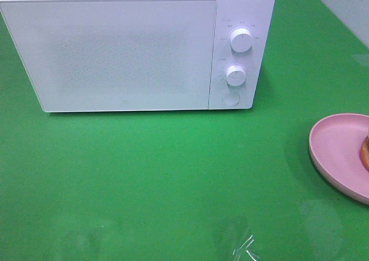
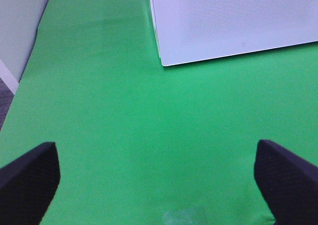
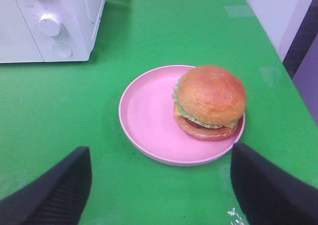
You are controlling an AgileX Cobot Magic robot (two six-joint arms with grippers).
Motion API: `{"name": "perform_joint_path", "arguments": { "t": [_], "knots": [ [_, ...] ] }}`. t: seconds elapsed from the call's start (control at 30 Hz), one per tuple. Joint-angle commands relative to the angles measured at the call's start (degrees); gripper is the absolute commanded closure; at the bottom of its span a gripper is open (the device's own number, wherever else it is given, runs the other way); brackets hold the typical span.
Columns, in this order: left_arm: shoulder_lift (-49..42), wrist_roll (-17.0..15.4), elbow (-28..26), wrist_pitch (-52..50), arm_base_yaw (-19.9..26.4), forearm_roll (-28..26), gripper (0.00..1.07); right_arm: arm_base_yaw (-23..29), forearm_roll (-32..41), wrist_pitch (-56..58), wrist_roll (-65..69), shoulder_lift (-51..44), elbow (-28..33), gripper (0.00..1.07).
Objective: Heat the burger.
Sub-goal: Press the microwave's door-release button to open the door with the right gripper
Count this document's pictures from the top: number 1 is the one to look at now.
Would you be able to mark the round microwave door button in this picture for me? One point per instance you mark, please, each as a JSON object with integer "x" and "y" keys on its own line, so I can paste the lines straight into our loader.
{"x": 231, "y": 99}

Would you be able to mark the white microwave door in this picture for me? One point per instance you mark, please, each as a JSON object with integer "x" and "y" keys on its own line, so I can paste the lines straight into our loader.
{"x": 115, "y": 55}

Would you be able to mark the pink round plate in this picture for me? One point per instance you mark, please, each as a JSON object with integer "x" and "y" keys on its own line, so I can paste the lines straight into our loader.
{"x": 334, "y": 146}

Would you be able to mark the burger with lettuce and cheese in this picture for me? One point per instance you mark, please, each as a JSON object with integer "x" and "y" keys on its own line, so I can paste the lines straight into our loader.
{"x": 364, "y": 154}

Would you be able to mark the lower white microwave knob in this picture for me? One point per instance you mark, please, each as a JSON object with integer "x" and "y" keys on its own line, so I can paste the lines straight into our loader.
{"x": 235, "y": 75}

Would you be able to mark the white microwave knob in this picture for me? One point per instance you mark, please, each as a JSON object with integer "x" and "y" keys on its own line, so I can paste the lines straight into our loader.
{"x": 235, "y": 75}
{"x": 241, "y": 40}

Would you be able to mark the white microwave oven body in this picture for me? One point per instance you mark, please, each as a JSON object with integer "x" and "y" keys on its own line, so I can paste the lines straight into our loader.
{"x": 255, "y": 15}

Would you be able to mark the upper white microwave knob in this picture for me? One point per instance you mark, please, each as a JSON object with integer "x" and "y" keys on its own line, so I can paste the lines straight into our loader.
{"x": 241, "y": 40}

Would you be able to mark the clear tape piece on table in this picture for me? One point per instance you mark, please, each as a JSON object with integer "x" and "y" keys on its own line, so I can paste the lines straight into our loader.
{"x": 245, "y": 251}

